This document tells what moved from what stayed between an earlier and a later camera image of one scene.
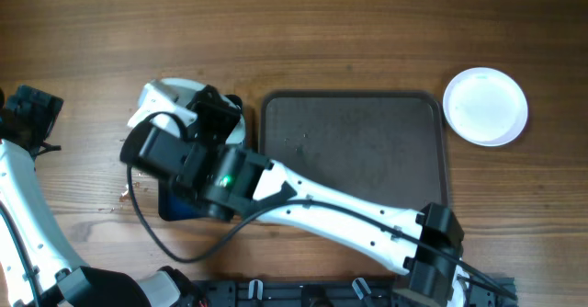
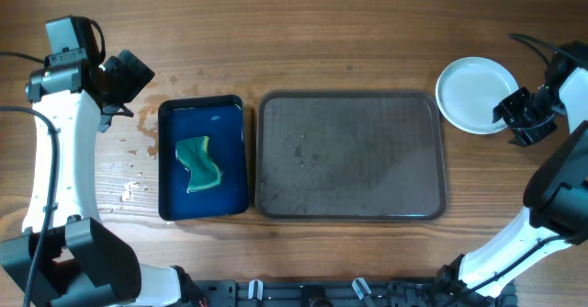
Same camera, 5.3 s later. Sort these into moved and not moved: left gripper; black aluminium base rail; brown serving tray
Moved: left gripper
Not moved: black aluminium base rail; brown serving tray
